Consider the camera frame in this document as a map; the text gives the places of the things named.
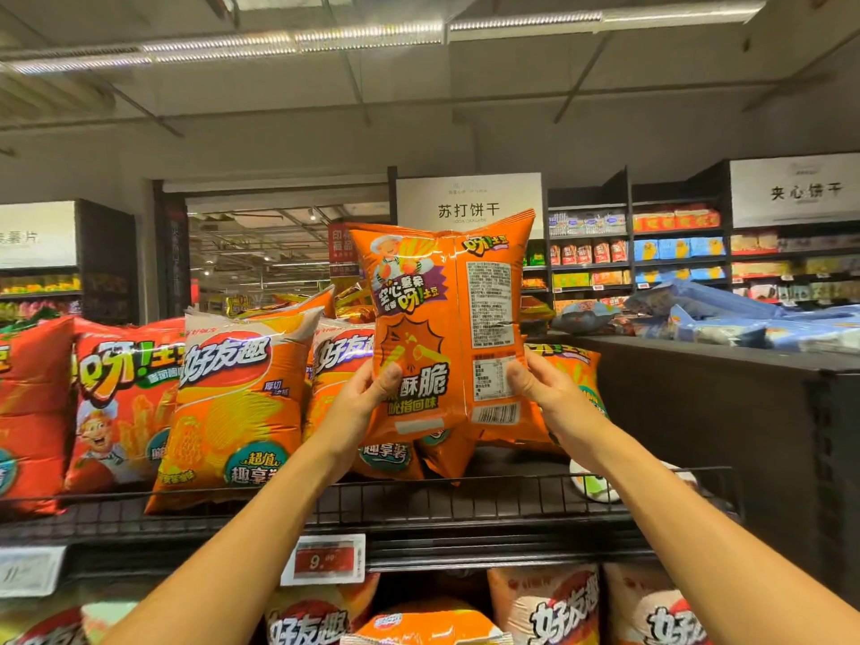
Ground red and green snack bag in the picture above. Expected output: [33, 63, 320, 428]
[0, 584, 138, 645]

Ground red hanging sign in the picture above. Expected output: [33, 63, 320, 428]
[327, 222, 361, 280]

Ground orange and white chips bag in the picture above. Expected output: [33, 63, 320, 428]
[487, 564, 603, 645]
[144, 307, 325, 516]
[304, 320, 426, 482]
[264, 573, 381, 645]
[602, 562, 714, 645]

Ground red snack bag with chef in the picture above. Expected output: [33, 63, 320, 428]
[62, 319, 187, 495]

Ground heap of orange snack bags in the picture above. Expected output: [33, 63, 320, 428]
[225, 278, 377, 326]

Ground black wire shelf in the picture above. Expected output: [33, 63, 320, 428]
[0, 466, 741, 577]

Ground dark shelving unit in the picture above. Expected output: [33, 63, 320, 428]
[0, 198, 140, 326]

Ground black store shelving unit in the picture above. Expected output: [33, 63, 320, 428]
[523, 159, 860, 313]

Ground row of yellow shelved packets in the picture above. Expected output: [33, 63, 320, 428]
[0, 274, 83, 296]

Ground black pillar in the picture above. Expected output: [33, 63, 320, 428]
[152, 180, 193, 321]

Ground person's left hand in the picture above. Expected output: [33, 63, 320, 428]
[312, 360, 404, 482]

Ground white sign on dark shelving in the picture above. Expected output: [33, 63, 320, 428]
[0, 200, 79, 270]

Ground person's right forearm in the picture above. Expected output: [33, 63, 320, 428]
[570, 417, 860, 645]

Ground rows of shelved snack packets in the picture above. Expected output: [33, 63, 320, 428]
[523, 206, 860, 310]

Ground plain red snack bag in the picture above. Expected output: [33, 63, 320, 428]
[0, 317, 76, 519]

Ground person's right hand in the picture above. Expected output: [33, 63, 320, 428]
[507, 348, 610, 468]

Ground pile of blue packets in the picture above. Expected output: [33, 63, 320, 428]
[550, 280, 860, 357]

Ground white and green packet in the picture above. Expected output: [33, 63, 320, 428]
[569, 458, 698, 505]

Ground red and white price tag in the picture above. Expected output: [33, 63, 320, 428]
[280, 533, 368, 587]

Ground wide white aisle sign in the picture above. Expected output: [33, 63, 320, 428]
[730, 152, 860, 229]

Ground person's left forearm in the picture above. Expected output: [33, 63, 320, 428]
[101, 436, 358, 645]

